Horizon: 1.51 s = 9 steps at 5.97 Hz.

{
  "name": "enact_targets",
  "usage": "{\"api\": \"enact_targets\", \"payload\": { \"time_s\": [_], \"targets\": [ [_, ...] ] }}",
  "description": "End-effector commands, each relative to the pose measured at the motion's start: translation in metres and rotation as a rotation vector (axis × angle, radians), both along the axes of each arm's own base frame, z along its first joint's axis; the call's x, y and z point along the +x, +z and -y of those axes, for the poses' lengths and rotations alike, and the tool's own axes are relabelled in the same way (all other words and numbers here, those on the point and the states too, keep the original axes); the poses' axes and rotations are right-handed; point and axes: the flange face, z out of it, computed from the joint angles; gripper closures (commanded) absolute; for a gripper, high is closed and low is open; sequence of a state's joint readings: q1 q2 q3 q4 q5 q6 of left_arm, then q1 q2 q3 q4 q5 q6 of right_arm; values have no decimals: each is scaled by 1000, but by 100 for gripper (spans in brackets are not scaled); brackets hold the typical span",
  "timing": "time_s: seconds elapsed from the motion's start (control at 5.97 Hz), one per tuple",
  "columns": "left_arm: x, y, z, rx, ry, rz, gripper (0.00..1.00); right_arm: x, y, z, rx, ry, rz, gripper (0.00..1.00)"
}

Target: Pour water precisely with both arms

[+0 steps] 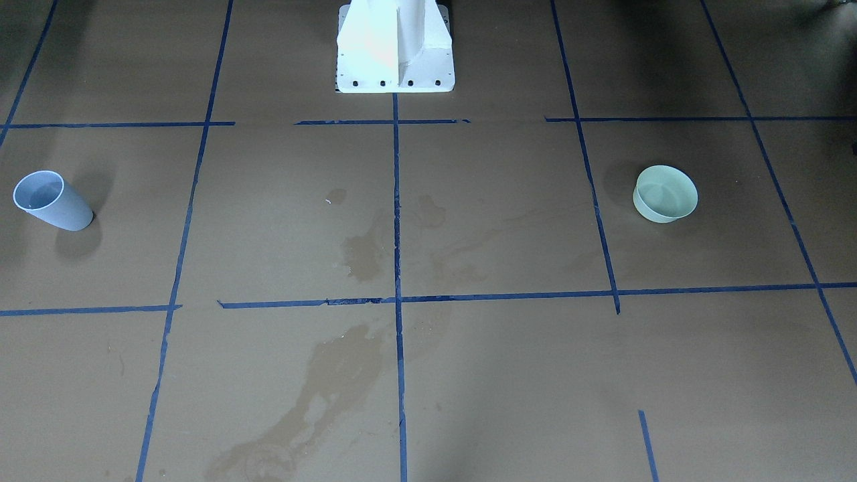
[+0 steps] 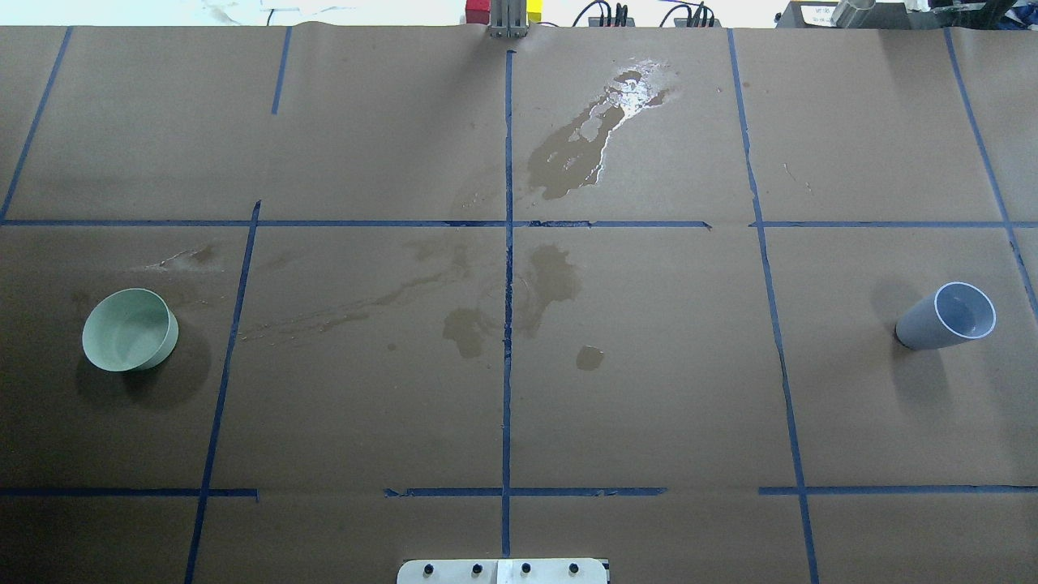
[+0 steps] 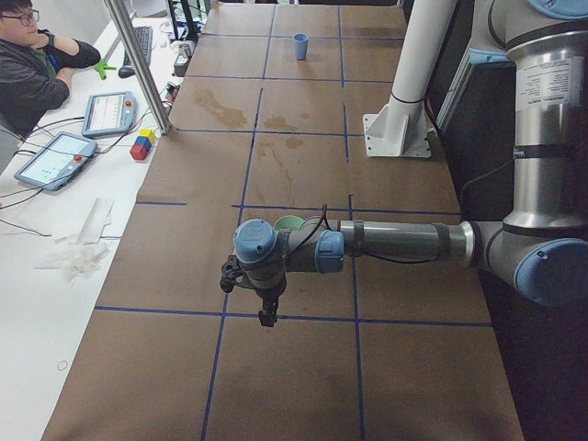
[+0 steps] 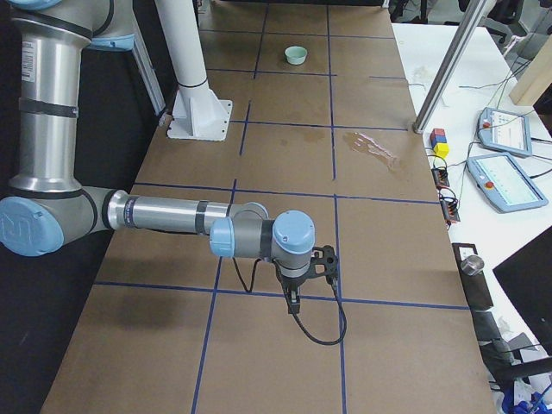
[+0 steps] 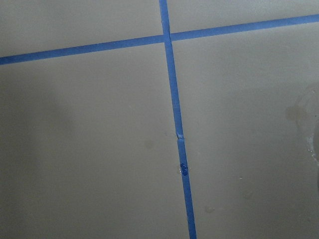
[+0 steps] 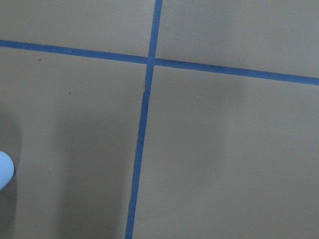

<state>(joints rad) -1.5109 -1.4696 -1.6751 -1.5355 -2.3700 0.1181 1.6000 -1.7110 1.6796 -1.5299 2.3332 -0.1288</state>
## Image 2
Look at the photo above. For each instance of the light green bowl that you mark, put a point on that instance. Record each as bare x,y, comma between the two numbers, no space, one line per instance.
131,330

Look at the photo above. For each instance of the light blue plastic cup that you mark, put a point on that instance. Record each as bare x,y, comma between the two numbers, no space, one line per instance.
954,313

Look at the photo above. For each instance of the red box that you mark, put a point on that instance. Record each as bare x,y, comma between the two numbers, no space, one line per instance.
477,11

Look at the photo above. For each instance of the yellow box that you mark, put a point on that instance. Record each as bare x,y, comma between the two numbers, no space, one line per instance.
534,10

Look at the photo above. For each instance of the grey equipment at edge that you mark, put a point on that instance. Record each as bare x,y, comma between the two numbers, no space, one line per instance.
909,15

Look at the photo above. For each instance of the grey metal camera post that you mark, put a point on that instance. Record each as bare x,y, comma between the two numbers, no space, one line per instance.
508,19

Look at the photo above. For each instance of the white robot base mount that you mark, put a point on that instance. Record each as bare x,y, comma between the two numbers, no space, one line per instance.
523,570

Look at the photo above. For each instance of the black cable connector left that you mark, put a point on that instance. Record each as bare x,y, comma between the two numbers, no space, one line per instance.
604,14

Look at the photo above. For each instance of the black cable connector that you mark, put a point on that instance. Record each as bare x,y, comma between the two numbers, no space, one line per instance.
689,14
604,14

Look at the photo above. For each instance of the black cable connector right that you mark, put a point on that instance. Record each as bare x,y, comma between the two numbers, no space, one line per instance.
689,14

